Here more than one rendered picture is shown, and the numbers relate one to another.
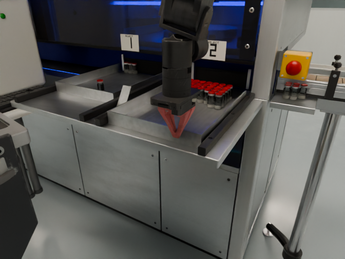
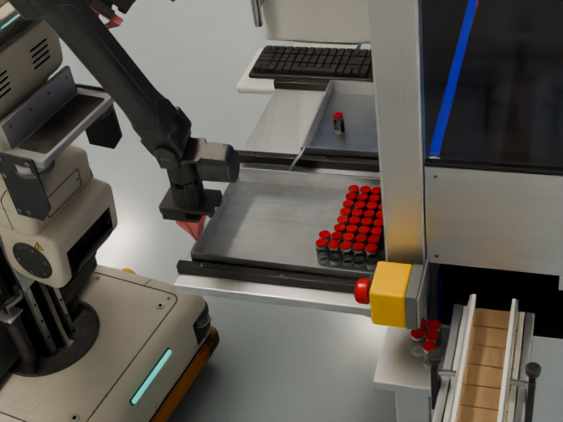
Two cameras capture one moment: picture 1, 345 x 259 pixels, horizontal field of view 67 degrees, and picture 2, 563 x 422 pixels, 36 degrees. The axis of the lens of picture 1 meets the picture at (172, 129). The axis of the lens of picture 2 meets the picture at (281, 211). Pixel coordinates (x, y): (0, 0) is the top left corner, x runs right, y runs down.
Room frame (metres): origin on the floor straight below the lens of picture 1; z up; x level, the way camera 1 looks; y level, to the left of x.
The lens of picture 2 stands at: (0.50, -1.26, 1.96)
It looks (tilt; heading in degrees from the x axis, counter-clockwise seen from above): 40 degrees down; 83
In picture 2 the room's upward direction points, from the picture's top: 9 degrees counter-clockwise
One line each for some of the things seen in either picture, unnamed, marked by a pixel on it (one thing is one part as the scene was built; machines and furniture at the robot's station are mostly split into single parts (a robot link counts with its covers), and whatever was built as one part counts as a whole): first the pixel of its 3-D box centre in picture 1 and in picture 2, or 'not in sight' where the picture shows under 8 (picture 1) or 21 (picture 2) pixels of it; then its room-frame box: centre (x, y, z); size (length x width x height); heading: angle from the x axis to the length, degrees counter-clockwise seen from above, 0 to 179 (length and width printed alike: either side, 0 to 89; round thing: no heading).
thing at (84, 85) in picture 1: (117, 79); (394, 122); (0.96, 0.21, 0.90); 0.34 x 0.26 x 0.04; 150
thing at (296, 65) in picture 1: (293, 68); (367, 291); (0.73, -0.34, 0.99); 0.04 x 0.04 x 0.04; 60
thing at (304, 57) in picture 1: (295, 65); (396, 295); (0.77, -0.36, 1.00); 0.08 x 0.07 x 0.07; 150
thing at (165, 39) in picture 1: (178, 52); (184, 163); (0.51, -0.01, 1.08); 0.07 x 0.06 x 0.07; 153
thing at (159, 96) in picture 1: (176, 84); (188, 191); (0.50, -0.01, 1.01); 0.10 x 0.07 x 0.07; 151
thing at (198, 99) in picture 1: (196, 94); (344, 223); (0.77, -0.08, 0.90); 0.18 x 0.02 x 0.05; 60
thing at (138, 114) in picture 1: (184, 105); (300, 222); (0.69, -0.03, 0.90); 0.34 x 0.26 x 0.04; 150
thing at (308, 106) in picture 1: (294, 101); (424, 359); (0.80, -0.40, 0.87); 0.14 x 0.13 x 0.02; 150
